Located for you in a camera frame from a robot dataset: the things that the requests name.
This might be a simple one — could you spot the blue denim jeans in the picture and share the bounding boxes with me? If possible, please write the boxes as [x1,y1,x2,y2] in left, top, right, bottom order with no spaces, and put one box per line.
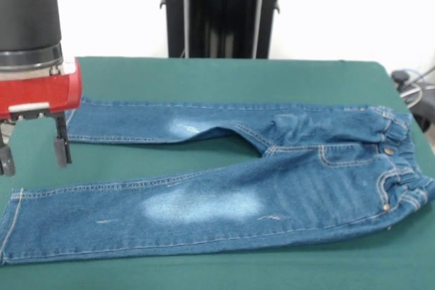
[0,96,435,266]

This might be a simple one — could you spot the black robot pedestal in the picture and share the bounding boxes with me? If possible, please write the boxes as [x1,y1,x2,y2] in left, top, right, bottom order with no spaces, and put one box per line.
[158,0,296,59]

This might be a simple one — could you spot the grey chair base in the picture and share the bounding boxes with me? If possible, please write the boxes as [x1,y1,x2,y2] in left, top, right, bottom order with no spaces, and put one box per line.
[389,65,435,133]

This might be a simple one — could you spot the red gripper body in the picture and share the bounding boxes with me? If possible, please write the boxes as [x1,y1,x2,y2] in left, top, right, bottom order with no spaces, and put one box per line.
[0,57,84,123]

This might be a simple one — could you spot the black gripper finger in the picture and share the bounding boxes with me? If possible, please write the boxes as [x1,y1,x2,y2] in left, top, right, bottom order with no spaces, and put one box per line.
[54,115,73,168]
[0,122,17,177]

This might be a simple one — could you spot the dark green table cloth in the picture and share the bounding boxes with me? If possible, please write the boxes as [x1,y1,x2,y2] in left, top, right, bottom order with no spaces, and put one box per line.
[0,56,435,290]

